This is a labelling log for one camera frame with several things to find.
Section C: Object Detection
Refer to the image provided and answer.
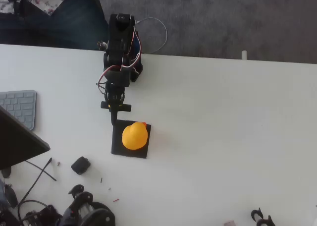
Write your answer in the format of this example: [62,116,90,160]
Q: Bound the black laptop lid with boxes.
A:
[0,106,51,171]

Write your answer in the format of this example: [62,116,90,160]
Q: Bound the thin grey cable loop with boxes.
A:
[136,17,168,55]

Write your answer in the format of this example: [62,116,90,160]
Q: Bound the black bar-shaped camera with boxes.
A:
[100,101,132,113]

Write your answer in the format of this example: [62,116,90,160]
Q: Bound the small black servo box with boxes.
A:
[70,156,91,176]

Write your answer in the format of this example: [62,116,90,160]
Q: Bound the looped black cable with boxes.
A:
[17,199,49,221]

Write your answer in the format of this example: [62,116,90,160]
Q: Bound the person in dark jeans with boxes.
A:
[0,0,109,51]

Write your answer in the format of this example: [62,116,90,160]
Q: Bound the black hooked plastic part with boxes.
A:
[256,215,276,226]
[250,207,264,222]

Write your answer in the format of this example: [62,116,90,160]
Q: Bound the grey keyboard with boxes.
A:
[0,89,37,130]

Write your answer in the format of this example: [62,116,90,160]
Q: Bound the white and red servo wires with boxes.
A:
[95,25,143,94]

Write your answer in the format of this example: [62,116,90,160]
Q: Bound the black cable with thick tip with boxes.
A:
[17,157,53,208]

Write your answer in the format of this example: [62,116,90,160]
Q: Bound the dark sunglasses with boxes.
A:
[0,167,19,209]

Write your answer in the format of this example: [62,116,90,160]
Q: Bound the thin black cable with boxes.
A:
[24,160,57,181]

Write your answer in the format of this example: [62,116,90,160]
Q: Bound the black square pad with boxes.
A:
[110,118,152,159]

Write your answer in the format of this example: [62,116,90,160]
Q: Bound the black electronics part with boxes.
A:
[21,204,62,226]

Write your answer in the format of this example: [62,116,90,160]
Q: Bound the yellow rubber duck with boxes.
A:
[121,121,149,151]

